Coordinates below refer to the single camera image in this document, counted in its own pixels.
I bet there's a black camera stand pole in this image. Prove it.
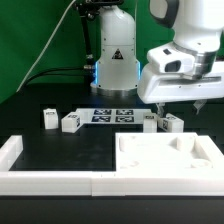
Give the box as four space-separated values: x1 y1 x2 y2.
72 0 124 85

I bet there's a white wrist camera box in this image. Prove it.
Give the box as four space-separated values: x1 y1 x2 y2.
147 43 194 74

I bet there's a white base tag plate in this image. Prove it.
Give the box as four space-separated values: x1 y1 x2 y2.
77 108 151 124

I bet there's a white square tabletop tray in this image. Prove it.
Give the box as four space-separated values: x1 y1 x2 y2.
115 133 224 178

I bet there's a black cable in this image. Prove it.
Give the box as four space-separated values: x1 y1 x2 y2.
24 67 88 87

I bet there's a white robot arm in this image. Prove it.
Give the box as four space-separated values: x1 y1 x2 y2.
91 0 224 104

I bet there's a white cable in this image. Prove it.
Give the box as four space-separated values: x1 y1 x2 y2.
15 0 78 93

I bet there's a white U-shaped fence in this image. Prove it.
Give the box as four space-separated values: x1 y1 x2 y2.
0 135 224 196

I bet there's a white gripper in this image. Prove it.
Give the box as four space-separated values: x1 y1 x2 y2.
137 61 224 118

